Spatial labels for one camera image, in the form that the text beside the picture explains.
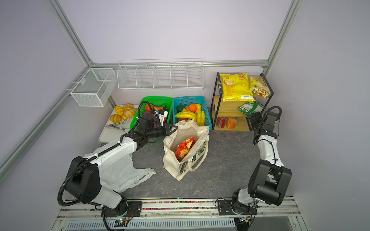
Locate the red Lays chips bag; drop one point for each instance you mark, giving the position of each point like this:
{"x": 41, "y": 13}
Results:
{"x": 184, "y": 148}

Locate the small yellow snack bag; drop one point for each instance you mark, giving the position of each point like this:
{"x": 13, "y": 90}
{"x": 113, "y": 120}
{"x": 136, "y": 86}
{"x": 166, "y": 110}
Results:
{"x": 259, "y": 88}

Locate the long white wire basket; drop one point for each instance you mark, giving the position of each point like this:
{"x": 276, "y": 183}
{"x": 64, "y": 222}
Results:
{"x": 157, "y": 74}

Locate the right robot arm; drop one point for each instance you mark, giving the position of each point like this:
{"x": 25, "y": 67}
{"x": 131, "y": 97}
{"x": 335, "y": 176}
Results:
{"x": 270, "y": 179}

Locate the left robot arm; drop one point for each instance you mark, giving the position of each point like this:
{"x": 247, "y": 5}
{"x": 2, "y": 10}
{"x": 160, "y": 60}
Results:
{"x": 82, "y": 183}

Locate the yellow banana bunch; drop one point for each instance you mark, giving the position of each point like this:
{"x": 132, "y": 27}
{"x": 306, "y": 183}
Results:
{"x": 186, "y": 114}

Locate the orange Fanta can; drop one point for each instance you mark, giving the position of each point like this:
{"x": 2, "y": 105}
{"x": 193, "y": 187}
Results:
{"x": 231, "y": 122}

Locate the green Fox's candy bag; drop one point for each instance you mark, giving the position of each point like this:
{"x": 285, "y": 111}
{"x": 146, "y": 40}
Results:
{"x": 250, "y": 108}

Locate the small white mesh basket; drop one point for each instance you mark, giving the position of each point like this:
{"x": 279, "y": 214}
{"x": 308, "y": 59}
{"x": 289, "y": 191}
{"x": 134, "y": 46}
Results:
{"x": 95, "y": 87}

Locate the metal tongs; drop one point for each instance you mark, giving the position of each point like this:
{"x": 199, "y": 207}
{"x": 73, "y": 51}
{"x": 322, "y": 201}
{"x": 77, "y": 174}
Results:
{"x": 124, "y": 125}

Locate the green plastic basket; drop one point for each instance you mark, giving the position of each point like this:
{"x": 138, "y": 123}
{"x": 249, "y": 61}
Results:
{"x": 156, "y": 102}

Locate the croissant bread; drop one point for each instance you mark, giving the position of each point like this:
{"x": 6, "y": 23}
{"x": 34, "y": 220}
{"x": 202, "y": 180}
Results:
{"x": 115, "y": 118}

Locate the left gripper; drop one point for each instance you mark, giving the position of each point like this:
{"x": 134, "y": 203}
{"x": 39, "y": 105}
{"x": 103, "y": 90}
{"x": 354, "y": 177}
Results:
{"x": 167, "y": 130}

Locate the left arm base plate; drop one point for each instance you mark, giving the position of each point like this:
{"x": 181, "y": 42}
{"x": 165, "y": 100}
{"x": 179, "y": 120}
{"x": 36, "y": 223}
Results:
{"x": 127, "y": 209}

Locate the white plastic grocery bag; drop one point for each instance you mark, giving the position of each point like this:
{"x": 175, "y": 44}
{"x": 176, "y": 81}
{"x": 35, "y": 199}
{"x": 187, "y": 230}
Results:
{"x": 117, "y": 172}

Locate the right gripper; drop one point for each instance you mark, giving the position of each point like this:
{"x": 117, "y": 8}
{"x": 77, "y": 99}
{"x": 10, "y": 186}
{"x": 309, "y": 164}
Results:
{"x": 255, "y": 118}

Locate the canvas tote bag floral print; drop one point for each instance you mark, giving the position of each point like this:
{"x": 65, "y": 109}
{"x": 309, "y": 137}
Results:
{"x": 197, "y": 153}

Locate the red cola can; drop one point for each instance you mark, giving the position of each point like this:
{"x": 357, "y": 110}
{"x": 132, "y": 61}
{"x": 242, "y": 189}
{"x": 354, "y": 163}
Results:
{"x": 221, "y": 121}

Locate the white bread tray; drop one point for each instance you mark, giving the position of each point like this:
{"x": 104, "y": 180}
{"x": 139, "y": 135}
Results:
{"x": 108, "y": 135}

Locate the black wooden shelf rack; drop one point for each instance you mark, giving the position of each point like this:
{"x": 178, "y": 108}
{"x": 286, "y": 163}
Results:
{"x": 219, "y": 108}

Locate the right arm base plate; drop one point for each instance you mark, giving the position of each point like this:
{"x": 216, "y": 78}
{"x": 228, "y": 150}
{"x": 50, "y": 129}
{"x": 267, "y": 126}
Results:
{"x": 229, "y": 207}

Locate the large yellow chips bag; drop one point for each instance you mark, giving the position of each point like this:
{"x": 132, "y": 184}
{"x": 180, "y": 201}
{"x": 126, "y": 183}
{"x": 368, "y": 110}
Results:
{"x": 236, "y": 88}

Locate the teal plastic basket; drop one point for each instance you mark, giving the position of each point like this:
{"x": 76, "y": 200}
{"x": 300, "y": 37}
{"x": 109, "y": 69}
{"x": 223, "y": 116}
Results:
{"x": 195, "y": 104}

